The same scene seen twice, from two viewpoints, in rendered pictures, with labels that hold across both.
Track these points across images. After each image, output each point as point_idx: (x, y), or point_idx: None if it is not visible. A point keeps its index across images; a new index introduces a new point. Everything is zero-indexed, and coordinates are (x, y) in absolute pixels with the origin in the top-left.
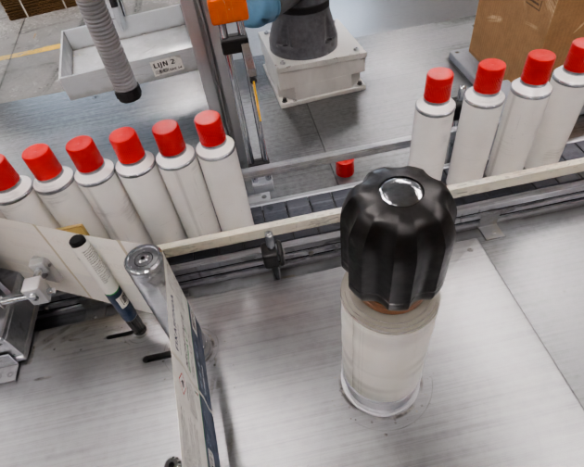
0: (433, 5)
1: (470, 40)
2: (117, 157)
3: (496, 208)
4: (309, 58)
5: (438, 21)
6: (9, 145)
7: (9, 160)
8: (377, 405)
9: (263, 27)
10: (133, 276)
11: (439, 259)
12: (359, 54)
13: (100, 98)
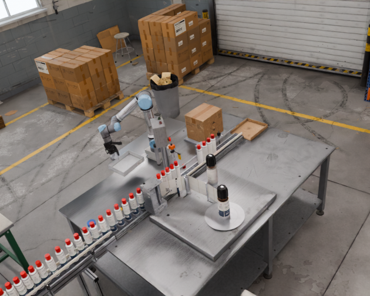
0: (170, 128)
1: (185, 134)
2: (136, 185)
3: None
4: None
5: (174, 132)
6: (106, 195)
7: (111, 197)
8: (215, 184)
9: (133, 148)
10: (186, 178)
11: (215, 159)
12: None
13: (114, 178)
